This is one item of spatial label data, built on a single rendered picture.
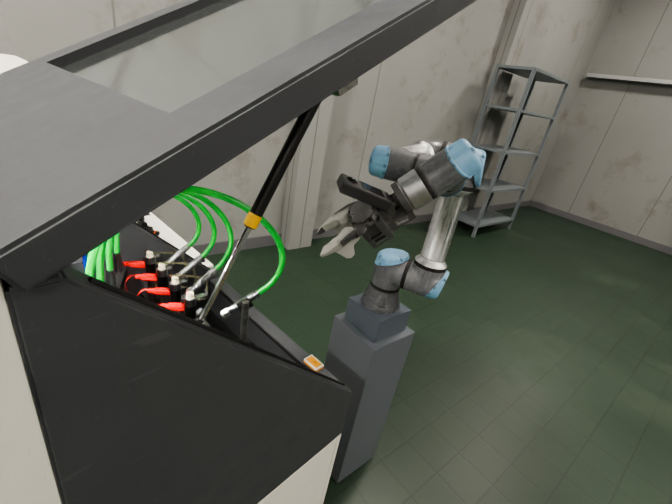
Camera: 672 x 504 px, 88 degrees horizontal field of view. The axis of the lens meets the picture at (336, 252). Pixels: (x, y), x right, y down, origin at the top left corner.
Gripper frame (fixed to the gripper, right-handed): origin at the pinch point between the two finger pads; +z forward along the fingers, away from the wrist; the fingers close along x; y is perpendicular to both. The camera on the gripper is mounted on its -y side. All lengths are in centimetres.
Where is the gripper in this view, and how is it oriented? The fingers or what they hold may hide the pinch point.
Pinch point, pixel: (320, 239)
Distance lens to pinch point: 76.8
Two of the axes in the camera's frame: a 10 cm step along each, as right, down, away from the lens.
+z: -8.2, 5.1, 2.8
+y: 5.6, 5.9, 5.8
